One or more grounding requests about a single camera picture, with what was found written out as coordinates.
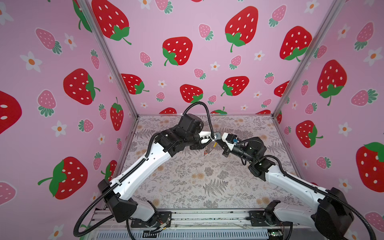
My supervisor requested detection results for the aluminium frame rail front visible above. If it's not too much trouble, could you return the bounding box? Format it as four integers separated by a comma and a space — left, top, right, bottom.
83, 209, 324, 240

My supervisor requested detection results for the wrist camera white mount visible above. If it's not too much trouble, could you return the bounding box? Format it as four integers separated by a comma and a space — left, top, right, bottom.
222, 133, 239, 151
199, 131, 222, 141

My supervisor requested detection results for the grey keyring loop yellow tag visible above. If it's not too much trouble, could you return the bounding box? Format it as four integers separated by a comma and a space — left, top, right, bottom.
205, 141, 215, 153

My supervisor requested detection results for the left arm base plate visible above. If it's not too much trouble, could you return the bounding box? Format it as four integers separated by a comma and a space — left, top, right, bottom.
130, 211, 172, 228

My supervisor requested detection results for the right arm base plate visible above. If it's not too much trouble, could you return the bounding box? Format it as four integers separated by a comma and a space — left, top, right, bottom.
246, 210, 291, 227

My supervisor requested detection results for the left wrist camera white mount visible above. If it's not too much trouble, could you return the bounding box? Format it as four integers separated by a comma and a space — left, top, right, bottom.
199, 131, 222, 141

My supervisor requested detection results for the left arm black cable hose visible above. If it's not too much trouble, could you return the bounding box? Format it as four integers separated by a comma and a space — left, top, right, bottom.
73, 101, 215, 238

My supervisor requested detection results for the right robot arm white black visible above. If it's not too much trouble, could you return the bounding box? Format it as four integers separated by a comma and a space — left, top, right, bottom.
216, 135, 354, 240

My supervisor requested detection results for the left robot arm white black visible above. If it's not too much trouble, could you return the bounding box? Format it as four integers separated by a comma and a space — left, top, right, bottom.
98, 114, 217, 223

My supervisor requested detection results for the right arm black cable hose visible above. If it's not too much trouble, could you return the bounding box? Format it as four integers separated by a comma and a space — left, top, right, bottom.
238, 137, 377, 240

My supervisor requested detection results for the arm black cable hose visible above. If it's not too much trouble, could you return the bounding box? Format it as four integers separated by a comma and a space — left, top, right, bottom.
73, 101, 215, 238
238, 137, 377, 240

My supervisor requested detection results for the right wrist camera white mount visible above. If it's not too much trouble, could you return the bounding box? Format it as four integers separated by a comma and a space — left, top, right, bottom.
222, 133, 239, 151

